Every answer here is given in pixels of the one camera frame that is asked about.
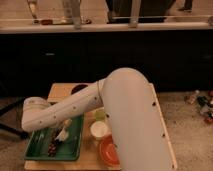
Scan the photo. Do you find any bunch of dark grapes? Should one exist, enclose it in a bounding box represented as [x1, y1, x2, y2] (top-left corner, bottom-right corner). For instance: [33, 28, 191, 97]
[48, 131, 59, 157]

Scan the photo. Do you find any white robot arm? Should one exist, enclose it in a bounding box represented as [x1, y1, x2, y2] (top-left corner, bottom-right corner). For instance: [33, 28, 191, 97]
[21, 68, 177, 171]

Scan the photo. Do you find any green plastic tray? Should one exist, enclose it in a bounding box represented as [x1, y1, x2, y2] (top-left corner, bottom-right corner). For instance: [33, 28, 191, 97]
[24, 115, 84, 161]

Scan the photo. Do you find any orange plastic bowl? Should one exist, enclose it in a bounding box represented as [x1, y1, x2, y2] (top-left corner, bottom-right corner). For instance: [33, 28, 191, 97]
[99, 135, 120, 167]

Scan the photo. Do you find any small red bowl on counter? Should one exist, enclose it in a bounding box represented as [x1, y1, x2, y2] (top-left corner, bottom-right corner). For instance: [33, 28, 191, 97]
[40, 19, 53, 25]

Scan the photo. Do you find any white cup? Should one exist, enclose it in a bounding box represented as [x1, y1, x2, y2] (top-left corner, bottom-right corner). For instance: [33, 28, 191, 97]
[90, 121, 109, 140]

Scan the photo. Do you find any dark counter cabinet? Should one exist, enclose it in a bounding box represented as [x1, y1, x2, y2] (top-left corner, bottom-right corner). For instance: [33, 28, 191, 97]
[0, 23, 213, 97]

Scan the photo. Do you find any clutter pile on floor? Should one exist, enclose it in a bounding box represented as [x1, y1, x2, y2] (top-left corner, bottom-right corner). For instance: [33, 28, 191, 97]
[184, 90, 213, 124]

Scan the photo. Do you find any white brush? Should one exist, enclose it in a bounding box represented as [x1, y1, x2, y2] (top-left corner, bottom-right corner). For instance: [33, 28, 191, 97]
[56, 119, 72, 142]

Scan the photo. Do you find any black office chair base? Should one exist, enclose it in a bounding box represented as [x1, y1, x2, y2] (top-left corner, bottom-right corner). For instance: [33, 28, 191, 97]
[0, 97, 30, 140]

